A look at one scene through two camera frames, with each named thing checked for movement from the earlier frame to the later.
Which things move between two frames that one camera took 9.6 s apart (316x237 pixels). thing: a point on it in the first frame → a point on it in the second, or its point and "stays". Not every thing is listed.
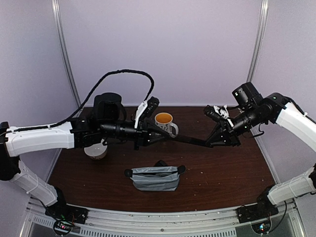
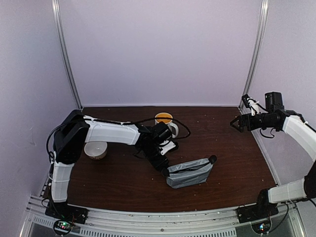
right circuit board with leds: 261,227 stays
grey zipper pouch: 161,178 → 189,174
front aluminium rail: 290,221 stays
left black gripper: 144,129 → 158,165
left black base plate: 63,211 stays
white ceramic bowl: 97,151 stays
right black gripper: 227,133 → 243,118
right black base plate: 258,211 stays
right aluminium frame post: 262,27 stays
